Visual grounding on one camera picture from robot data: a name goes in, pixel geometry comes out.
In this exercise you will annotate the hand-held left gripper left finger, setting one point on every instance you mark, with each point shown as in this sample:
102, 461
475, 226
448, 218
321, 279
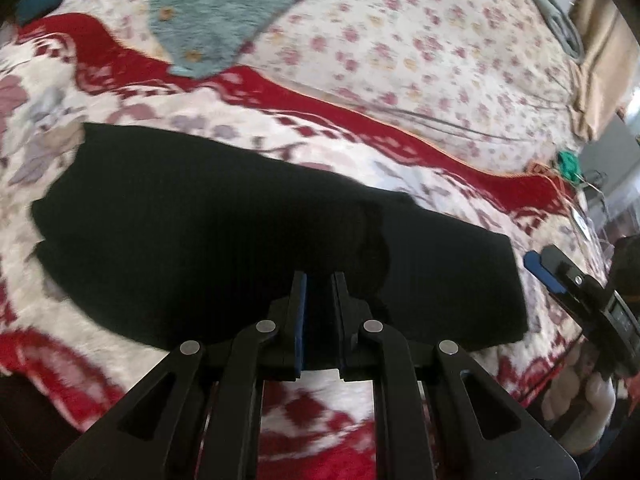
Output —
300, 320

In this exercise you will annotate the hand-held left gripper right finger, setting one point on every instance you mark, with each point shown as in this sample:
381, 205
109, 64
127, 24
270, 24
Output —
342, 320

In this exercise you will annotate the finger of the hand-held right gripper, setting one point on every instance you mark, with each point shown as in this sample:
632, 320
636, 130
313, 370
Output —
540, 267

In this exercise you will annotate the black pants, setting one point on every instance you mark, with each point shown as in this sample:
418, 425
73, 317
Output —
200, 235

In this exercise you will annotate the person's right hand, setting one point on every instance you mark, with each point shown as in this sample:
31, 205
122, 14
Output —
580, 400

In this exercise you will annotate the green cloth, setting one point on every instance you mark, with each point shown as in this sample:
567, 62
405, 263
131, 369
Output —
568, 162

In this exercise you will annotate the beige cloth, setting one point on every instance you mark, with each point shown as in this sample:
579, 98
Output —
600, 60

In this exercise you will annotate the floral bedsheet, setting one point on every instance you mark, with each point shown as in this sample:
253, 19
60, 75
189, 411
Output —
400, 35

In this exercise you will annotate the teal fleece garment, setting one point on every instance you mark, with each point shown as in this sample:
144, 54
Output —
215, 15

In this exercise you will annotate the red and white plush blanket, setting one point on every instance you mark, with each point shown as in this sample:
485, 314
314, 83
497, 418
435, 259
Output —
100, 45

